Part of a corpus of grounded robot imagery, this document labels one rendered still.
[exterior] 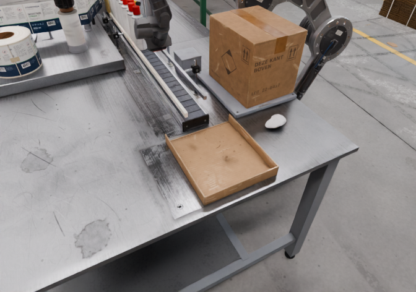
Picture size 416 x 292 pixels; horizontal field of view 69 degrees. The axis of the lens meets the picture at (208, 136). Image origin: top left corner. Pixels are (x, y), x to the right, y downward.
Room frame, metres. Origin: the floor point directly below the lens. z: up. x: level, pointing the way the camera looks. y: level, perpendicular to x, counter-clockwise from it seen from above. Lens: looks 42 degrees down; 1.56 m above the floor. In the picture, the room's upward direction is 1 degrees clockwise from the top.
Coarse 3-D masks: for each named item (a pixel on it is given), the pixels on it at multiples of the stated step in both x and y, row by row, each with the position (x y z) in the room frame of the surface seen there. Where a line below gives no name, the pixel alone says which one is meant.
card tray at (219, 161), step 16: (208, 128) 0.85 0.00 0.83; (224, 128) 0.85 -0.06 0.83; (240, 128) 0.82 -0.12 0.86; (176, 144) 0.76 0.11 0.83; (192, 144) 0.76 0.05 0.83; (208, 144) 0.76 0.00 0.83; (224, 144) 0.76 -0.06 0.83; (240, 144) 0.76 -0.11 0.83; (256, 144) 0.73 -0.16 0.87; (176, 160) 0.69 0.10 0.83; (192, 160) 0.68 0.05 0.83; (208, 160) 0.68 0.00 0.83; (224, 160) 0.69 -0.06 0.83; (240, 160) 0.69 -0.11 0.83; (256, 160) 0.69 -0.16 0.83; (272, 160) 0.65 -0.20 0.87; (192, 176) 0.58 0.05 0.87; (208, 176) 0.62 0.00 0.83; (224, 176) 0.62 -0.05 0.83; (240, 176) 0.62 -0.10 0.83; (256, 176) 0.59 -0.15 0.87; (208, 192) 0.55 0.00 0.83; (224, 192) 0.54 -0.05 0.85
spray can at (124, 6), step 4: (124, 0) 1.51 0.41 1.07; (124, 4) 1.51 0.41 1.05; (124, 8) 1.50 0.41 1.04; (124, 12) 1.50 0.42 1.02; (124, 16) 1.51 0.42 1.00; (124, 20) 1.51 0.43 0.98; (124, 24) 1.52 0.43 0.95; (128, 24) 1.50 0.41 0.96; (128, 28) 1.50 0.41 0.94; (128, 32) 1.50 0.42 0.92
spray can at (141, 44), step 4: (132, 8) 1.38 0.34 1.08; (136, 8) 1.38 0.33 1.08; (136, 12) 1.38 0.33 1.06; (140, 12) 1.39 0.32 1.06; (132, 16) 1.38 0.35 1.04; (136, 16) 1.38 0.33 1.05; (140, 16) 1.38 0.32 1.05; (132, 20) 1.38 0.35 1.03; (136, 40) 1.37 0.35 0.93; (140, 40) 1.37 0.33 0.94; (144, 40) 1.38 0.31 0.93; (136, 44) 1.38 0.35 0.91; (140, 44) 1.37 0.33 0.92; (144, 44) 1.38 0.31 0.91; (140, 48) 1.37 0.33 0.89; (144, 48) 1.37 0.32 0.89
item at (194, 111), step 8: (120, 32) 1.59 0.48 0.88; (152, 56) 1.32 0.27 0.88; (144, 64) 1.24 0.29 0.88; (152, 64) 1.24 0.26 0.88; (160, 64) 1.24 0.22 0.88; (160, 72) 1.17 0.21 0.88; (168, 72) 1.17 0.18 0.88; (168, 80) 1.10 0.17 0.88; (176, 80) 1.10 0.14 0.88; (176, 88) 1.04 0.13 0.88; (168, 96) 0.99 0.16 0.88; (176, 96) 0.99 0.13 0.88; (184, 96) 0.99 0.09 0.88; (184, 104) 0.93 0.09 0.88; (192, 104) 0.94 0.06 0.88; (192, 112) 0.88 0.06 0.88; (200, 112) 0.89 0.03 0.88; (184, 120) 0.84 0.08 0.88
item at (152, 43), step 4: (168, 36) 1.20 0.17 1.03; (148, 40) 1.16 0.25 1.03; (152, 40) 1.15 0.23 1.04; (156, 40) 1.13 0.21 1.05; (160, 40) 1.13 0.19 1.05; (164, 40) 1.14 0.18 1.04; (168, 40) 1.18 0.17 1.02; (148, 44) 1.14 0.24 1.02; (152, 44) 1.15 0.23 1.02; (156, 44) 1.14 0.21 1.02; (160, 44) 1.14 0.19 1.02; (164, 44) 1.16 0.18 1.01; (168, 44) 1.17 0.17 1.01; (148, 48) 1.13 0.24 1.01; (152, 48) 1.13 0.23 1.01
